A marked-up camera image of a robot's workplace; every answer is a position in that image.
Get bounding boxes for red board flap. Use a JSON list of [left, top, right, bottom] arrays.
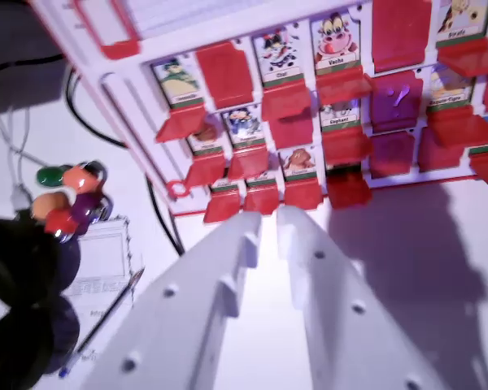
[[269, 115, 316, 150]]

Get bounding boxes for ballpoint pen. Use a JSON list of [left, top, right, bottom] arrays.
[[58, 266, 145, 379]]

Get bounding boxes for printed paper sheet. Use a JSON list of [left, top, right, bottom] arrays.
[[0, 214, 146, 390]]

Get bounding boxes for black fabric pouch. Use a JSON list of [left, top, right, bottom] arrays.
[[0, 216, 83, 390]]

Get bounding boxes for red and white game board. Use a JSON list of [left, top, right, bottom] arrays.
[[28, 0, 488, 225]]

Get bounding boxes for black cable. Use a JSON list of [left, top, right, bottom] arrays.
[[0, 54, 64, 83], [66, 67, 185, 255], [146, 178, 186, 255]]

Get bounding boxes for colourful bead keychain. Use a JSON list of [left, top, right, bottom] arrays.
[[29, 159, 115, 245]]

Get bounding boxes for thin white cable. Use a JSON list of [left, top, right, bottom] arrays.
[[7, 109, 50, 168]]

